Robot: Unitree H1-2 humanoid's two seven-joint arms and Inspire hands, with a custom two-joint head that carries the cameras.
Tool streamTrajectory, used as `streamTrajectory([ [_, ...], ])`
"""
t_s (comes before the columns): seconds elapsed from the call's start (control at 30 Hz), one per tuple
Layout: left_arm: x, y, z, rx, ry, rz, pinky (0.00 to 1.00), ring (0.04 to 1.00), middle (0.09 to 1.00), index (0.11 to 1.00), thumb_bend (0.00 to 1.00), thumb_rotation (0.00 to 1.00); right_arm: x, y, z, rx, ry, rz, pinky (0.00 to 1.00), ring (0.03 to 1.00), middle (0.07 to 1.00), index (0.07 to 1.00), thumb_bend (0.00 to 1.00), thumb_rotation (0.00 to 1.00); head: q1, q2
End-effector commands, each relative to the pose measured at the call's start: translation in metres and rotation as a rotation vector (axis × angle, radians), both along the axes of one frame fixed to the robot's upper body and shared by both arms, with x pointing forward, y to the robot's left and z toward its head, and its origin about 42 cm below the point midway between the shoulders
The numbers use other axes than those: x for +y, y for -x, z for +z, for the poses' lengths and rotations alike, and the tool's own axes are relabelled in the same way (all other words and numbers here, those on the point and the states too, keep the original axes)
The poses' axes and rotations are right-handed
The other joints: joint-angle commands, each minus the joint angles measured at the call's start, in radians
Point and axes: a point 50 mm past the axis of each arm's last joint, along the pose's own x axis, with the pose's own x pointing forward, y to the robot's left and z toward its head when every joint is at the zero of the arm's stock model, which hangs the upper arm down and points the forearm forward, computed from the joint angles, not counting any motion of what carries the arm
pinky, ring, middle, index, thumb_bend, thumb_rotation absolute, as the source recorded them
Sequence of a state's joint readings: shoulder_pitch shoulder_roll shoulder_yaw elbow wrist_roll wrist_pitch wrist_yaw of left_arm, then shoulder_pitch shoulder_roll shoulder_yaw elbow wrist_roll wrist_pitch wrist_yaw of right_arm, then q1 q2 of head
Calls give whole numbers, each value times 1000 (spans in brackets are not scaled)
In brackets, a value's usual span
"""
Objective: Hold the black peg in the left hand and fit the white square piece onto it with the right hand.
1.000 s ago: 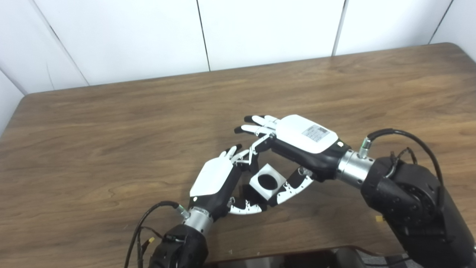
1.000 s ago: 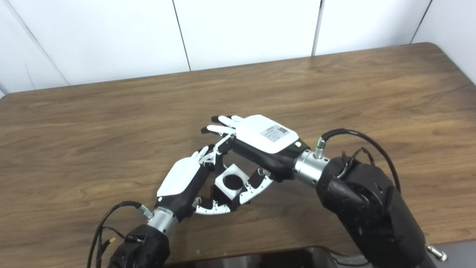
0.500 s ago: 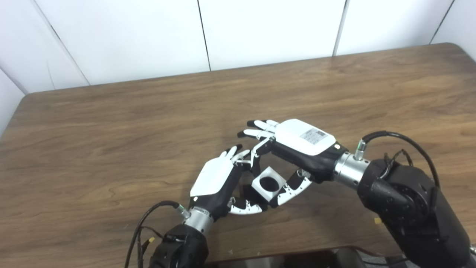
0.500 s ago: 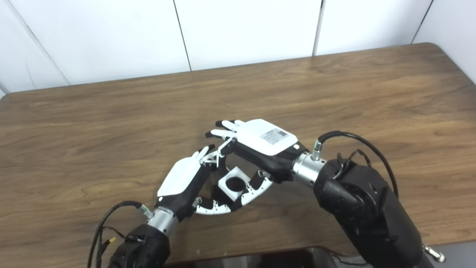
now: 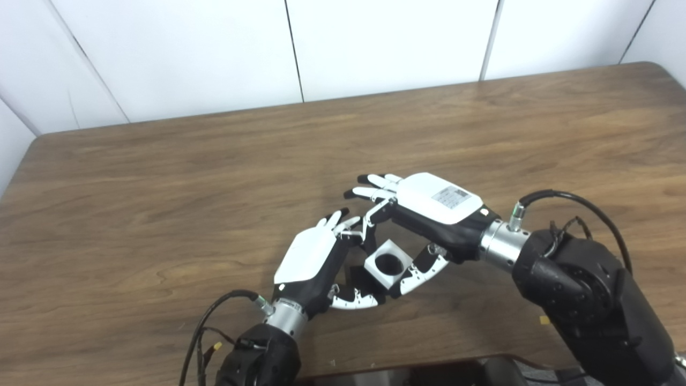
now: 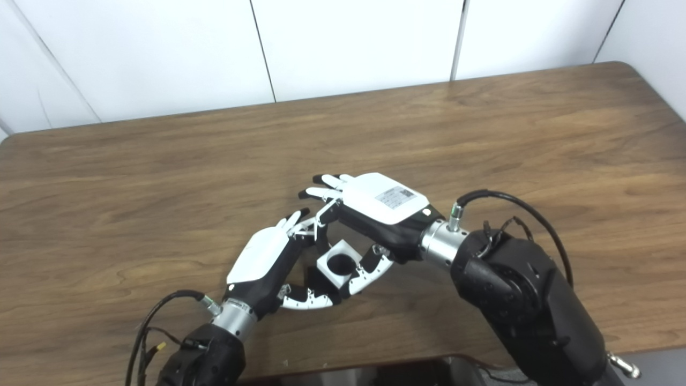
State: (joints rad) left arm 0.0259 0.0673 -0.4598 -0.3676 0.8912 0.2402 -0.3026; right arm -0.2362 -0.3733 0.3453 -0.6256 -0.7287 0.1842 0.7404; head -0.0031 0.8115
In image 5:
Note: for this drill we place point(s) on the black peg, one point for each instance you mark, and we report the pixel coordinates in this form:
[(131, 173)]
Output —
[(358, 277)]

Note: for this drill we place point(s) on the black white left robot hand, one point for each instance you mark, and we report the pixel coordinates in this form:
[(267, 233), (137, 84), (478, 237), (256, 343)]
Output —
[(308, 257)]

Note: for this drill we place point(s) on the white square piece with hole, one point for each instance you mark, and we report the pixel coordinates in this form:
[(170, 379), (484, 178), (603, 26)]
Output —
[(375, 276)]

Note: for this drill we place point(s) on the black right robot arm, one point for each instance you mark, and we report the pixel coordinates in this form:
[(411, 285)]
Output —
[(584, 295)]

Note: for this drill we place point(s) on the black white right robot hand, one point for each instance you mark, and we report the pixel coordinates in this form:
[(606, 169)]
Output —
[(439, 201)]

